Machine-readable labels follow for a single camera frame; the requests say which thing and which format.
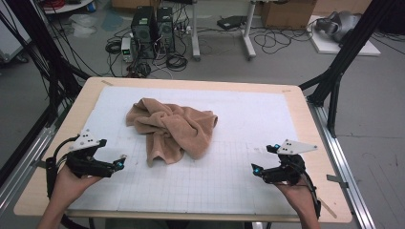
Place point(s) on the clear plastic bag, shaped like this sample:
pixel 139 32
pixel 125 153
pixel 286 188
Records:
pixel 82 25

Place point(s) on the thin wooden stick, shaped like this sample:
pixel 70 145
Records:
pixel 327 207

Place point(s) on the black flat device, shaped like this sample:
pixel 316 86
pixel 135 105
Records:
pixel 230 22

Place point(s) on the white table stand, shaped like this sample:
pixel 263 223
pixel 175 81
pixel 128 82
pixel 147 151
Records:
pixel 248 35

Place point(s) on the person's right hand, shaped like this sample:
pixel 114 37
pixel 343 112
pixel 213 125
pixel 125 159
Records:
pixel 296 195

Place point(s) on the white power supply unit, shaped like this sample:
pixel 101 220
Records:
pixel 127 49

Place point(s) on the person's left hand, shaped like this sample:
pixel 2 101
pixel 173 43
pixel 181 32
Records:
pixel 71 186

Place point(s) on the grey rounded device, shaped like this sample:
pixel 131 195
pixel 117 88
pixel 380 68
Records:
pixel 342 22

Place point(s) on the aluminium rail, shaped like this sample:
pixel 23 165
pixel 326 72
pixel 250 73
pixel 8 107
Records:
pixel 22 165
pixel 345 165

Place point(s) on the black tape strip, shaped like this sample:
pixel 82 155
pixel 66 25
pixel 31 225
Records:
pixel 39 164

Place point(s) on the brown towel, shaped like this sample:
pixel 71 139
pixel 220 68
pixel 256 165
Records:
pixel 173 127

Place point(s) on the large cardboard box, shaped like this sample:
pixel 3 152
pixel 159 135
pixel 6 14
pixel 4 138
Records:
pixel 286 14

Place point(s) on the large black computer tower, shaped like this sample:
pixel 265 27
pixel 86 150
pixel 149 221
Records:
pixel 144 30

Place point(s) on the white grid mat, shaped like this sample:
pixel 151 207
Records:
pixel 223 133

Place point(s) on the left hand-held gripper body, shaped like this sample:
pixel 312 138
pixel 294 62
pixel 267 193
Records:
pixel 83 165

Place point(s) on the round white table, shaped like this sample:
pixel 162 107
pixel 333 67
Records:
pixel 68 8

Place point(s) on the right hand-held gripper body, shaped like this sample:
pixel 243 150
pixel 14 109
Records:
pixel 285 170

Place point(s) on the slim black computer tower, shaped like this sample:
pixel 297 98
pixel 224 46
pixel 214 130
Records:
pixel 166 28

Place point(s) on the white floor board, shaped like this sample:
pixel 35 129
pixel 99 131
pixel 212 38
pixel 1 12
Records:
pixel 328 47

